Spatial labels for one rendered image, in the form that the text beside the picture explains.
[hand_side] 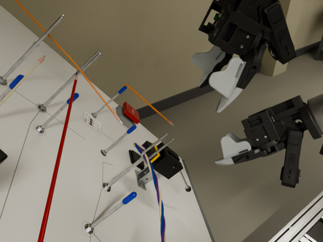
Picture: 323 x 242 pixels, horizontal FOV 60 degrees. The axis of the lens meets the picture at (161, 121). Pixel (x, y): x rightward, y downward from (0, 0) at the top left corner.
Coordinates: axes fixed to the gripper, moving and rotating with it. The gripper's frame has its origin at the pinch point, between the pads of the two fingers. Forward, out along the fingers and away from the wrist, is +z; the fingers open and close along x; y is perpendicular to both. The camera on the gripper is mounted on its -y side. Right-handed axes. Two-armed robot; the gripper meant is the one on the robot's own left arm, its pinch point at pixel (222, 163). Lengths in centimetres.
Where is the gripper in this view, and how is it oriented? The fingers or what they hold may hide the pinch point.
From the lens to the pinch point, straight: 63.6
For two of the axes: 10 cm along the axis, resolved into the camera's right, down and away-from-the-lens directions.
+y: -4.1, -9.1, 0.7
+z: -7.8, 3.9, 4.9
